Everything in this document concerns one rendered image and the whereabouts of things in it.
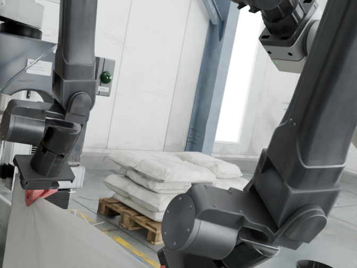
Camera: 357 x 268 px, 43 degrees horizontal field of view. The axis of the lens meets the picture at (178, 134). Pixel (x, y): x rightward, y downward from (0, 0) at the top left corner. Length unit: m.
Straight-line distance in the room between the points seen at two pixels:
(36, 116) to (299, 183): 0.49
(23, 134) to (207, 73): 6.22
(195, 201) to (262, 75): 7.64
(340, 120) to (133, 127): 5.89
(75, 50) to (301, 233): 0.47
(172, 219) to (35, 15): 0.68
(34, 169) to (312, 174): 0.55
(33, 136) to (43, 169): 0.08
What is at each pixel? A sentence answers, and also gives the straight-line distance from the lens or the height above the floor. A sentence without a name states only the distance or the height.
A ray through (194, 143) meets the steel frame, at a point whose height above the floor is 0.43.
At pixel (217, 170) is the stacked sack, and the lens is 4.20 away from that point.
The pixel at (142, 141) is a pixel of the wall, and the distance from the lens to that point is 6.42.
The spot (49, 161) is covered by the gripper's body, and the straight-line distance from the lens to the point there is 0.83.
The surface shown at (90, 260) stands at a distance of 0.74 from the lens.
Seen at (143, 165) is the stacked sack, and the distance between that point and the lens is 3.80.
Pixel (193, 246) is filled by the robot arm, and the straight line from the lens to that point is 0.45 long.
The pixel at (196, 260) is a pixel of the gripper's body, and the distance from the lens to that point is 0.54.
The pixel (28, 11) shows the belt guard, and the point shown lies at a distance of 1.02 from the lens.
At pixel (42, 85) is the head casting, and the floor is 1.25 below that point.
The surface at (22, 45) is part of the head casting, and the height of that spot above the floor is 1.32.
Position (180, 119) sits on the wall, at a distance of 6.80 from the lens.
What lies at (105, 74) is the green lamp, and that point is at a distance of 1.08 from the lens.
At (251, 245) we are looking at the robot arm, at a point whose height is 1.15.
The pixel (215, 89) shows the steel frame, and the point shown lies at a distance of 6.68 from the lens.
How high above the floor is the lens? 1.30
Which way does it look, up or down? 6 degrees down
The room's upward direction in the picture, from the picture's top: 11 degrees clockwise
